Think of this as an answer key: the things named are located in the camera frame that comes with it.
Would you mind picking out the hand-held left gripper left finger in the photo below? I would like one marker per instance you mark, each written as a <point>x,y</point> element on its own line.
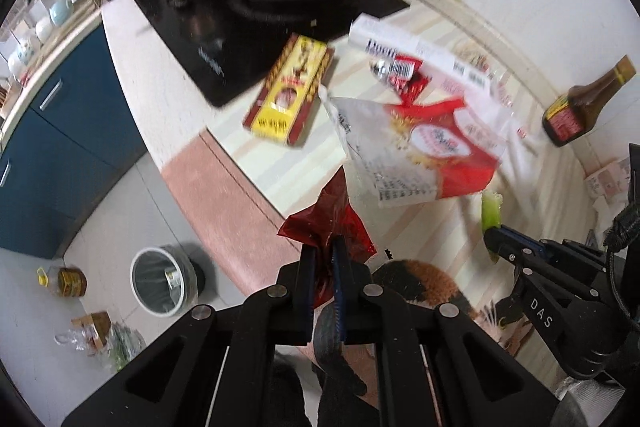
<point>309,277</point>

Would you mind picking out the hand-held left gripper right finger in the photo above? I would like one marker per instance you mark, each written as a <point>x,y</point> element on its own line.
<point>339,277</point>

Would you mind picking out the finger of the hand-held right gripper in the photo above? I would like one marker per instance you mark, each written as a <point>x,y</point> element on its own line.
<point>520,238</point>
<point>525,259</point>

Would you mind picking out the green vegetable stalk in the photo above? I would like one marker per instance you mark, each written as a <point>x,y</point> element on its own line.
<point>491,212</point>

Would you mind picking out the dark red foil wrapper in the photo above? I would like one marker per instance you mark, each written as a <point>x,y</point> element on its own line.
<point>332,212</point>

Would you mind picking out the white red plastic bag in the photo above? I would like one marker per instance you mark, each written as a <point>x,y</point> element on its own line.
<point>430,147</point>

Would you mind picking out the grey round waste bin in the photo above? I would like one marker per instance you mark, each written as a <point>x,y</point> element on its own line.
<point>162,282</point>

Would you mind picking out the clear printed plastic wrapper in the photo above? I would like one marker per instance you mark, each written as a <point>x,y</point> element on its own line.
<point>500,82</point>

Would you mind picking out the yellow red carton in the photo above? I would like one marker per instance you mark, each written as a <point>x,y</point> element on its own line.
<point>290,92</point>

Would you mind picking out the small red snack wrapper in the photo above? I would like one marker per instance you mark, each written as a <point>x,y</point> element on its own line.
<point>402,74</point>

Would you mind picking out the long white carton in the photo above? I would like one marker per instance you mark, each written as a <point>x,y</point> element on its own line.
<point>395,38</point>

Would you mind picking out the black orange fuzzy object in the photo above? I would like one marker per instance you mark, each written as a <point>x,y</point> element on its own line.
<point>425,282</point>

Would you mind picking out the pink white paper packet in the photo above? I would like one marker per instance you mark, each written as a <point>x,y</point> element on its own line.
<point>607,179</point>

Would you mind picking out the person's black fleece clothing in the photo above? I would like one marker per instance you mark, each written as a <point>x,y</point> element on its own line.
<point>340,387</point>

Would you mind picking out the pink striped counter cloth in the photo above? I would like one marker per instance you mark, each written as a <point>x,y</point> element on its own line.
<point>280,162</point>

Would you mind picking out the brown sauce bottle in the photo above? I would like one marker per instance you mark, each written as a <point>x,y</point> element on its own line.
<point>575,107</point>

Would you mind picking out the plastic bag of greens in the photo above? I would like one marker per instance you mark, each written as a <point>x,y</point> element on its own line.
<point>122,347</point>

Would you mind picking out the small cardboard box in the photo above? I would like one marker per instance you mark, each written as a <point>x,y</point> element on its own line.
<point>95,324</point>

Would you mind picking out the yellow cooking oil bottle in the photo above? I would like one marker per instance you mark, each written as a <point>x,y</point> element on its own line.
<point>67,282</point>

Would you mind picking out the crumpled clear plastic bag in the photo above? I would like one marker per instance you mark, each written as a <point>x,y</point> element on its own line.
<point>70,339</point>

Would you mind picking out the black gas stove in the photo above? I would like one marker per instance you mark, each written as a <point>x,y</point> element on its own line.
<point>225,32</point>

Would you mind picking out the blue kitchen cabinet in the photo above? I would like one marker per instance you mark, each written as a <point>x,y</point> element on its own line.
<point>65,157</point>

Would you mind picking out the light blue bowl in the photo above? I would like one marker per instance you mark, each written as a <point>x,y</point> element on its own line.
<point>61,13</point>

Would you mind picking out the dotted white bowl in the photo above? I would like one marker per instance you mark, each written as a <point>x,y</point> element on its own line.
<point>21,57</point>

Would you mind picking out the plain white bowl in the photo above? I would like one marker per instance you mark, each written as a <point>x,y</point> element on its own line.
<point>43,28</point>

